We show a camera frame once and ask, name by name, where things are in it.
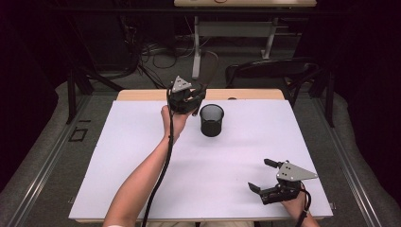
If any person's right hand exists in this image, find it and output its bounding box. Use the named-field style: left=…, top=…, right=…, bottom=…
left=280, top=190, right=313, bottom=221

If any black mesh pen holder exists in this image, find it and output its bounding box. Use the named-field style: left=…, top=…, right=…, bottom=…
left=199, top=103, right=225, bottom=138

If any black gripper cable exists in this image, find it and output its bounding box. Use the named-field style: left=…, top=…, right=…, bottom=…
left=294, top=183, right=313, bottom=227
left=141, top=91, right=176, bottom=227

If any black chair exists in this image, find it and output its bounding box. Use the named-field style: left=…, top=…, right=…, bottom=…
left=225, top=57, right=321, bottom=107

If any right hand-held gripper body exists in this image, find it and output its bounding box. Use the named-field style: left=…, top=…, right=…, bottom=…
left=259, top=160, right=319, bottom=206

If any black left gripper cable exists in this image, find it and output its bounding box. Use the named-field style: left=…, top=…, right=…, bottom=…
left=141, top=91, right=176, bottom=227

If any person's left hand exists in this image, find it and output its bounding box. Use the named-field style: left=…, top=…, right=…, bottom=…
left=160, top=104, right=192, bottom=143

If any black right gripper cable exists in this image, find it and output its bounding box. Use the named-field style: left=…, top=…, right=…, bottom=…
left=294, top=183, right=313, bottom=227

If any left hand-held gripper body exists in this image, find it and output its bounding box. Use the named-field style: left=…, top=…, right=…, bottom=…
left=166, top=75, right=203, bottom=115

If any black metal stand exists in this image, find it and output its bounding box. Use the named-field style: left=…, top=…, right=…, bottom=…
left=308, top=67, right=336, bottom=128
left=65, top=67, right=126, bottom=125

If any wooden desk with white legs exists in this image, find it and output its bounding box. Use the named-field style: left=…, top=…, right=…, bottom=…
left=173, top=0, right=318, bottom=80

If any bundle of black floor cables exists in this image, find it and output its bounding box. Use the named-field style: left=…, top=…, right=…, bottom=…
left=124, top=15, right=197, bottom=89

